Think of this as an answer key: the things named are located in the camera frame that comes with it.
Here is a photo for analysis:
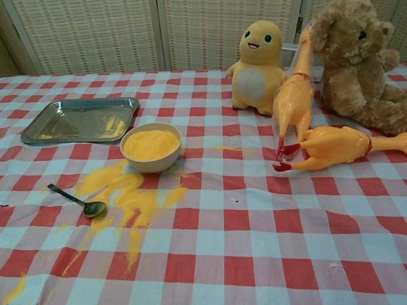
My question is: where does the dark metal spoon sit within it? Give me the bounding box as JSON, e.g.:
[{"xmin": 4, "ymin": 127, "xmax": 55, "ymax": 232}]
[{"xmin": 46, "ymin": 181, "xmax": 108, "ymax": 220}]

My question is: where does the cream round bowl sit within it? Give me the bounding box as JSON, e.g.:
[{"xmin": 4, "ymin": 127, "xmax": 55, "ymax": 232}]
[{"xmin": 118, "ymin": 123, "xmax": 184, "ymax": 175}]

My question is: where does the yellow powder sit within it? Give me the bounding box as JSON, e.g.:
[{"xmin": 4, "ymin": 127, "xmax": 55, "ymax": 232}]
[{"xmin": 0, "ymin": 159, "xmax": 193, "ymax": 305}]

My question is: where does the rectangular metal tray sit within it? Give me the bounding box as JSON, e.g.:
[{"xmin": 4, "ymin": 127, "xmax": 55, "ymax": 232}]
[{"xmin": 19, "ymin": 96, "xmax": 142, "ymax": 148}]

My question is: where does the woven folding screen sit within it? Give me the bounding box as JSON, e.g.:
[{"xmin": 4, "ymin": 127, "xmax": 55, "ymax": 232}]
[{"xmin": 0, "ymin": 0, "xmax": 407, "ymax": 86}]

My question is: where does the brown teddy bear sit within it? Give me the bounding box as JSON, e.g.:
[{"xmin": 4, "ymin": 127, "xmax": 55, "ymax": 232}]
[{"xmin": 310, "ymin": 0, "xmax": 407, "ymax": 139}]

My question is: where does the red white checkered tablecloth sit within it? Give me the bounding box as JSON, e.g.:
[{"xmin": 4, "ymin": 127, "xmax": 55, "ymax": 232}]
[{"xmin": 0, "ymin": 62, "xmax": 407, "ymax": 305}]

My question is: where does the yellow plush monster toy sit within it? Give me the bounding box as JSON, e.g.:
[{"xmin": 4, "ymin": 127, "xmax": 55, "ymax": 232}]
[{"xmin": 225, "ymin": 19, "xmax": 290, "ymax": 118}]

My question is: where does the yellow rubber chicken toy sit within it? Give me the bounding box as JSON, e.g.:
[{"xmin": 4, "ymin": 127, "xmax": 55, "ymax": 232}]
[
  {"xmin": 269, "ymin": 24, "xmax": 320, "ymax": 161},
  {"xmin": 271, "ymin": 123, "xmax": 407, "ymax": 174}
]

